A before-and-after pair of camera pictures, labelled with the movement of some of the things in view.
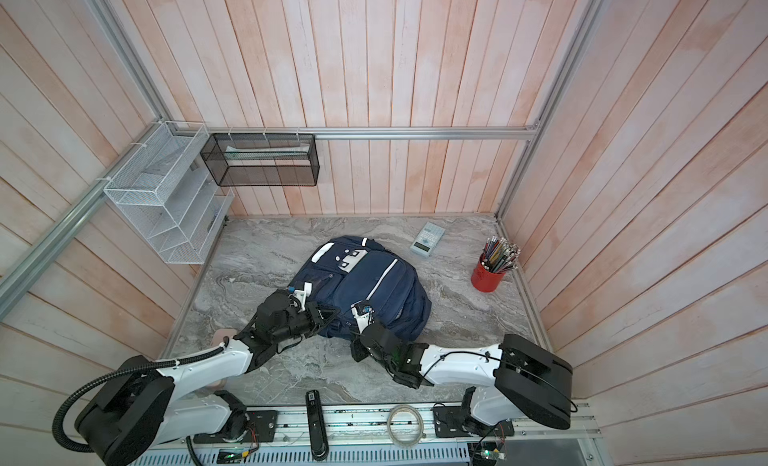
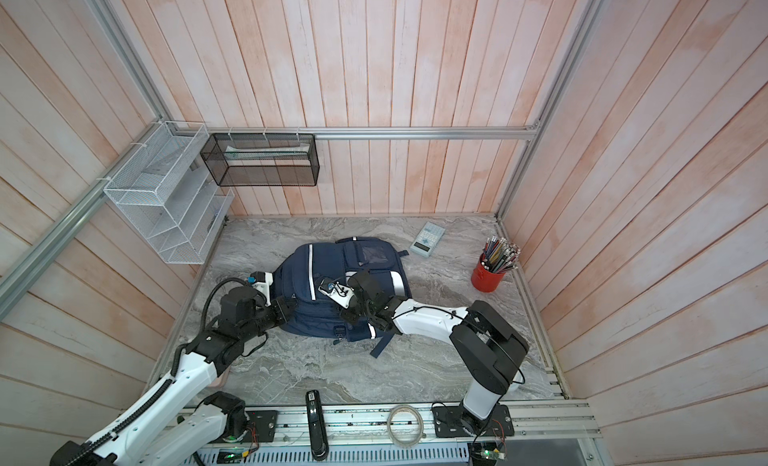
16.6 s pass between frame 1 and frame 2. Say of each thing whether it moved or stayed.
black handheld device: stayed
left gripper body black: moved
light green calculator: stayed
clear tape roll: stayed
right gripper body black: moved
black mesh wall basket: stayed
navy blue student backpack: moved
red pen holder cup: stayed
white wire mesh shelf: stayed
